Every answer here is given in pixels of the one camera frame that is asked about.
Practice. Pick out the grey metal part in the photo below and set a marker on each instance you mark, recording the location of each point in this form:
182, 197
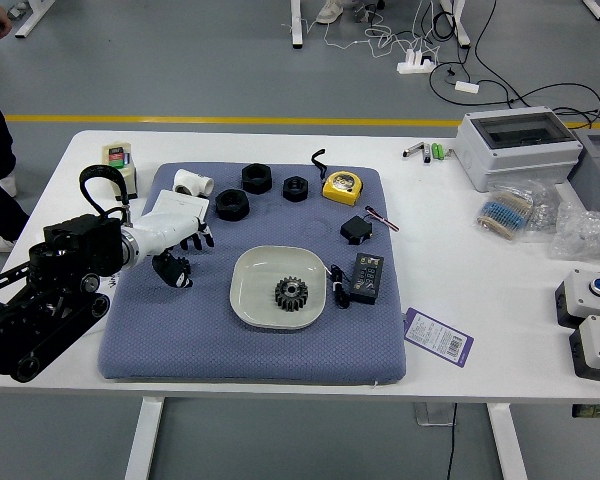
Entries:
17, 11

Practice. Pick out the yellow tape measure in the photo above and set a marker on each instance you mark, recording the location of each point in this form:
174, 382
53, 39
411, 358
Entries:
342, 192

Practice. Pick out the bag of blue resistors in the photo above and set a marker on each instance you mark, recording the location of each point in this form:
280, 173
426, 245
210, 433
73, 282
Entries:
502, 215

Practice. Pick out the large black hex nut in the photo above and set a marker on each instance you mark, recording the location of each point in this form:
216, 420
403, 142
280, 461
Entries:
247, 186
222, 211

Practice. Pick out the white square dish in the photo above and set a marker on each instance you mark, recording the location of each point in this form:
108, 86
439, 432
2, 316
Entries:
255, 270

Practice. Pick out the large black gear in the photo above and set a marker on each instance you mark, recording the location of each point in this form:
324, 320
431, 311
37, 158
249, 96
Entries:
282, 301

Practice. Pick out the purple label card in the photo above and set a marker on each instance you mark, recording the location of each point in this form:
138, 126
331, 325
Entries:
437, 337

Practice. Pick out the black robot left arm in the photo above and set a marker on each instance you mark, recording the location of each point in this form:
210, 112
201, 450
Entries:
65, 245

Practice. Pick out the small black gear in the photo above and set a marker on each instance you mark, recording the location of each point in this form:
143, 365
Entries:
187, 265

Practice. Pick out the white table leg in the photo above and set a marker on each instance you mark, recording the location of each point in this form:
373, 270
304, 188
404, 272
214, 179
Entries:
505, 440
142, 440

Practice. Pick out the white pipe tee fitting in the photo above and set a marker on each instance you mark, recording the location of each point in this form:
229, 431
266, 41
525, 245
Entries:
190, 179

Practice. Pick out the cream red-green push-button switch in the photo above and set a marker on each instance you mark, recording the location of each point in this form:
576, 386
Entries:
115, 155

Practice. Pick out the grey electrical enclosure box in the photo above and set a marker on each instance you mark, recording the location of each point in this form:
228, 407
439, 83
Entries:
520, 160

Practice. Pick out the clear bag of small parts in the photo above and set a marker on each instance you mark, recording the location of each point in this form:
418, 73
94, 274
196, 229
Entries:
545, 210

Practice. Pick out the white power adapter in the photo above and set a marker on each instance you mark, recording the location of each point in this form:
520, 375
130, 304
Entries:
466, 87

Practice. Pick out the white desk leg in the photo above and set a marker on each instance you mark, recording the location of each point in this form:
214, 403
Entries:
461, 25
32, 17
297, 25
596, 9

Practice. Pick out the red button control box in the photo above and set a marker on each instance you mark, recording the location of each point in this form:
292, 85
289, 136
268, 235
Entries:
597, 350

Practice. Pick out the blue button control box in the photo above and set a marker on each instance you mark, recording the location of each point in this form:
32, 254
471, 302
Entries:
585, 300

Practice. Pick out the black digital display module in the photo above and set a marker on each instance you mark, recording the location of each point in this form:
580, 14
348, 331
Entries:
366, 280

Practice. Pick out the blue-grey quilted mat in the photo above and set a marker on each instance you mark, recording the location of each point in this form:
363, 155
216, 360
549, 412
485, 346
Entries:
280, 345

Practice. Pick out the white wall switch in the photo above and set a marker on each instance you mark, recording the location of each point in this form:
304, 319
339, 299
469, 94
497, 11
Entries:
180, 202

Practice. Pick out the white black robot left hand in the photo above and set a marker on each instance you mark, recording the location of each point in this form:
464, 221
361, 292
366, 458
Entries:
165, 227

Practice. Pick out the white power strip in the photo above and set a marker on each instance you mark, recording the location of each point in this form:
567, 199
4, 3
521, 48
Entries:
415, 66

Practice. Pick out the small black hex nut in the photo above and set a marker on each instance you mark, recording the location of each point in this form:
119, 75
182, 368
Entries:
287, 196

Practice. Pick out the grey box with orange button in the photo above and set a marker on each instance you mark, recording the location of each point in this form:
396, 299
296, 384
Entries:
597, 185

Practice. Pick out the clear bubble wrap bag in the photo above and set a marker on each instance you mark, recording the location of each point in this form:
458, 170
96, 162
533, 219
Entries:
587, 235

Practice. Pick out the seated person's white shoe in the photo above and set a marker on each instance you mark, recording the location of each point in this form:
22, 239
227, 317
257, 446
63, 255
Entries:
330, 12

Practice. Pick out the silver marker pen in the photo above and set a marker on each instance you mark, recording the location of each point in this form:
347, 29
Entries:
414, 150

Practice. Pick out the green battery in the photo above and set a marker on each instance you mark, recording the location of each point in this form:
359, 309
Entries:
435, 151
440, 151

